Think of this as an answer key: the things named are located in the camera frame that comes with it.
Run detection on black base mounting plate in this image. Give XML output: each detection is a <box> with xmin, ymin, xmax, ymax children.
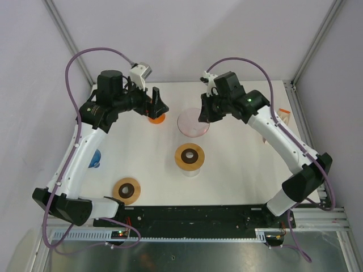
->
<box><xmin>92</xmin><ymin>204</ymin><xmax>296</xmax><ymax>239</ymax></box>

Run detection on purple cable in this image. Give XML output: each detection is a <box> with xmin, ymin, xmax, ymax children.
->
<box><xmin>204</xmin><ymin>57</ymin><xmax>337</xmax><ymax>263</ymax></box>
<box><xmin>41</xmin><ymin>48</ymin><xmax>142</xmax><ymax>256</ymax></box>

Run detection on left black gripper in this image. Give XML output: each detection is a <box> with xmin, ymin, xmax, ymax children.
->
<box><xmin>113</xmin><ymin>76</ymin><xmax>168</xmax><ymax>120</ymax></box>

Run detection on pink glass dripper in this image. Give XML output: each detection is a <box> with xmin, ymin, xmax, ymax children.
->
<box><xmin>177</xmin><ymin>108</ymin><xmax>210</xmax><ymax>138</ymax></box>

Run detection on orange glass carafe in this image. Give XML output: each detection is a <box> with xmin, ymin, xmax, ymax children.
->
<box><xmin>148</xmin><ymin>114</ymin><xmax>166</xmax><ymax>124</ymax></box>

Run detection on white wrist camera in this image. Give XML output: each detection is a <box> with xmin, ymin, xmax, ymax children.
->
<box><xmin>200</xmin><ymin>71</ymin><xmax>218</xmax><ymax>97</ymax></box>
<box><xmin>129</xmin><ymin>62</ymin><xmax>152</xmax><ymax>90</ymax></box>

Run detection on aluminium frame rail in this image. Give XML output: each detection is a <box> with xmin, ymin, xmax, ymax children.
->
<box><xmin>293</xmin><ymin>208</ymin><xmax>350</xmax><ymax>232</ymax></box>

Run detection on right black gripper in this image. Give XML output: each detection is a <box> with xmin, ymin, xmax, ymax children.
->
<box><xmin>199</xmin><ymin>91</ymin><xmax>231</xmax><ymax>124</ymax></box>

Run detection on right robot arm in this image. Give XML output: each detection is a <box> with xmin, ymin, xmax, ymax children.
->
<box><xmin>198</xmin><ymin>71</ymin><xmax>332</xmax><ymax>227</ymax></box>

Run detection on clear glass carafe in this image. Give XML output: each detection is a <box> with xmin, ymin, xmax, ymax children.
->
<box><xmin>181</xmin><ymin>168</ymin><xmax>200</xmax><ymax>177</ymax></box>

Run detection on white slotted cable duct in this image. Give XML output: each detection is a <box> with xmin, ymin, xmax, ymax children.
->
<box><xmin>65</xmin><ymin>229</ymin><xmax>266</xmax><ymax>243</ymax></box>

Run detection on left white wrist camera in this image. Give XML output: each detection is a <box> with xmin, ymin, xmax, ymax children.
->
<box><xmin>129</xmin><ymin>62</ymin><xmax>152</xmax><ymax>90</ymax></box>

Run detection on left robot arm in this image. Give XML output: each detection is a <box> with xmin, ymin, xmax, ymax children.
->
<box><xmin>32</xmin><ymin>63</ymin><xmax>169</xmax><ymax>227</ymax></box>

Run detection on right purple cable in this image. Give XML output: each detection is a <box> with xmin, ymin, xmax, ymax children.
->
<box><xmin>204</xmin><ymin>57</ymin><xmax>337</xmax><ymax>263</ymax></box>

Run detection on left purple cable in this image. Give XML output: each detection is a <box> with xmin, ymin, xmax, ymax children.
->
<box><xmin>41</xmin><ymin>48</ymin><xmax>142</xmax><ymax>256</ymax></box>

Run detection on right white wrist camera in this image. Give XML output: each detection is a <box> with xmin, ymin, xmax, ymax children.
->
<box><xmin>200</xmin><ymin>71</ymin><xmax>218</xmax><ymax>97</ymax></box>

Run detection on white paper coffee filters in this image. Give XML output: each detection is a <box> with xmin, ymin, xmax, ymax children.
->
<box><xmin>263</xmin><ymin>108</ymin><xmax>291</xmax><ymax>127</ymax></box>

